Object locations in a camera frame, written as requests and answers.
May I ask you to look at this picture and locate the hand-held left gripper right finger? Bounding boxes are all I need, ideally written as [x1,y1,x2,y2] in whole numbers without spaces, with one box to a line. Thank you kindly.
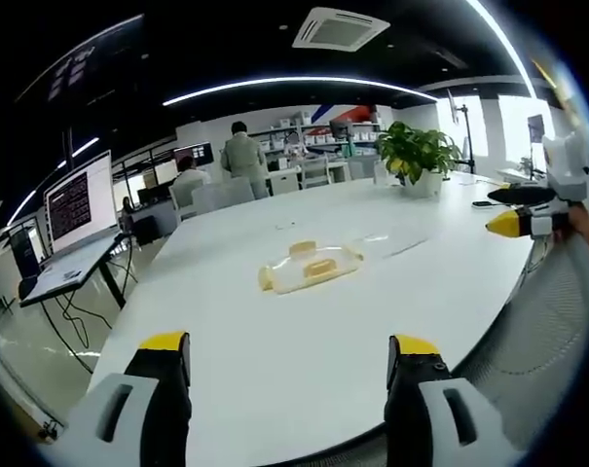
[383,334,525,467]

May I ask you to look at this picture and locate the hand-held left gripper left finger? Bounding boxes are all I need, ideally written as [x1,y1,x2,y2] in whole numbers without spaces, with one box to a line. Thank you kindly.
[63,331,194,467]

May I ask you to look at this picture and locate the yellow plastic buckle part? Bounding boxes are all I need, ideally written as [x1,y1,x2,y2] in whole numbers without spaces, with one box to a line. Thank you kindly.
[288,239,319,258]
[303,259,339,279]

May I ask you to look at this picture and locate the person's right hand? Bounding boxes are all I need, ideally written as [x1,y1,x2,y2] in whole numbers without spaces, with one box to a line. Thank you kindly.
[552,203,589,267]

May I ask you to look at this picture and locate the black tripod stand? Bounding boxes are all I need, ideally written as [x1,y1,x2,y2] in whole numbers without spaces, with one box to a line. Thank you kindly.
[446,89,476,174]

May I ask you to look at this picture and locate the grey mesh office chair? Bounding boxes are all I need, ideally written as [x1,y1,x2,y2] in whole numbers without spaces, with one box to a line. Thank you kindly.
[447,240,589,456]

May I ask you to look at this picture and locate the green potted plant white pot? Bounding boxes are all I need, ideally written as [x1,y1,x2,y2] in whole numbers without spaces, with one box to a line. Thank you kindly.
[374,120,464,198]

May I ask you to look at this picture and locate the long ceiling light strip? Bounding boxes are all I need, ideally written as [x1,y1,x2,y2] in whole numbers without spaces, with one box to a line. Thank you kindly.
[466,0,543,106]

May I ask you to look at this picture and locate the grey side desk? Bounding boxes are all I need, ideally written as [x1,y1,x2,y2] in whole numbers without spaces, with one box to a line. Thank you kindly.
[18,232,140,310]

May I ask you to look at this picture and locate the white chair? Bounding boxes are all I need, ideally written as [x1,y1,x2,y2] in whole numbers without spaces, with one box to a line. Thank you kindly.
[301,156,332,191]
[168,183,199,224]
[190,177,256,216]

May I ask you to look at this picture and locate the white storage shelf with boxes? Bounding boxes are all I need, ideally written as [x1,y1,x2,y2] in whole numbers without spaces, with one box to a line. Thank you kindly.
[248,110,384,162]

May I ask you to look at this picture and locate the clear plastic sheet yellow corners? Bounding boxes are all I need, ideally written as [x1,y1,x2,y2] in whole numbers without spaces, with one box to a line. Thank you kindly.
[257,241,365,295]

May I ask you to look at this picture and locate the large monitor on stand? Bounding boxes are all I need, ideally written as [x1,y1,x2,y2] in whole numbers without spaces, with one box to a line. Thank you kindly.
[42,149,121,258]

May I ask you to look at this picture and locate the white ceiling air conditioner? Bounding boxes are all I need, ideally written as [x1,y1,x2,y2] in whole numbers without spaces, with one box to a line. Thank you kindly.
[291,6,392,53]

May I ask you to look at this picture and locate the curved ceiling light strip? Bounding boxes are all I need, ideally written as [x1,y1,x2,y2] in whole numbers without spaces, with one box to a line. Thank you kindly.
[162,76,440,108]

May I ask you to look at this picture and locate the dark background monitor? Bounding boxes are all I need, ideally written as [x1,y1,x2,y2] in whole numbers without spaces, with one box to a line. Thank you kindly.
[172,141,213,172]

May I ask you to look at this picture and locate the black floor cable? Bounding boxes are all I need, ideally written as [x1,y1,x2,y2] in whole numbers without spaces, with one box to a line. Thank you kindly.
[39,247,140,376]

